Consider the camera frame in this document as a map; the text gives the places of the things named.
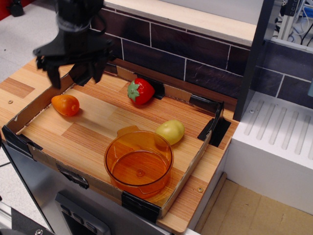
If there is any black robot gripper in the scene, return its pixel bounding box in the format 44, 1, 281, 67
33, 0, 112, 89

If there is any orange plastic toy carrot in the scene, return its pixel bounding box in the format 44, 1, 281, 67
51, 94, 80, 117

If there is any transparent orange plastic pot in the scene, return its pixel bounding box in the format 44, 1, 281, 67
104, 126, 174, 198

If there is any taped cardboard fence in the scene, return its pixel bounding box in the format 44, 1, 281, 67
0, 60, 238, 233

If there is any red plastic toy strawberry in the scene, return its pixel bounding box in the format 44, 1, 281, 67
127, 78, 155, 105

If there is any yellow plastic toy potato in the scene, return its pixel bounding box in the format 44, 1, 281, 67
155, 119, 185, 145

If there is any grey toy oven front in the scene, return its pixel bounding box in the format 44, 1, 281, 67
55, 193, 111, 235

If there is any white toy sink drainboard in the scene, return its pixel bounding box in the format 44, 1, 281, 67
224, 93, 313, 213

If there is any dark grey vertical post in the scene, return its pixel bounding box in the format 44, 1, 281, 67
233, 0, 280, 121

